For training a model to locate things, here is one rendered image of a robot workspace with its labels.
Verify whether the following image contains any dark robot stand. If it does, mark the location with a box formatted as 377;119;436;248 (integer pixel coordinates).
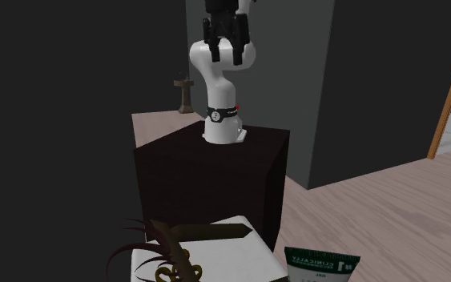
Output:
132;120;292;253

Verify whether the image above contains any brown pedestal candle holder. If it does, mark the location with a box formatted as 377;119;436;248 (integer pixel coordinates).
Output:
172;71;196;115

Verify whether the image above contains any white table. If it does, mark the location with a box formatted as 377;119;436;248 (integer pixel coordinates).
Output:
131;215;289;282

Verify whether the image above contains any wooden door frame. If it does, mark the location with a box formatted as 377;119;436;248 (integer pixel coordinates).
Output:
426;14;451;161

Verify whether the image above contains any green and white tube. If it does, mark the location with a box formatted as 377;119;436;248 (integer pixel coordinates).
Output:
284;246;362;282

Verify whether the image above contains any dark red spiky plant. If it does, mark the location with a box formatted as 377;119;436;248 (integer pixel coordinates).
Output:
105;217;173;282

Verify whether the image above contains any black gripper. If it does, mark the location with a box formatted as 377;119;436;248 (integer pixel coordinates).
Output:
203;0;250;67

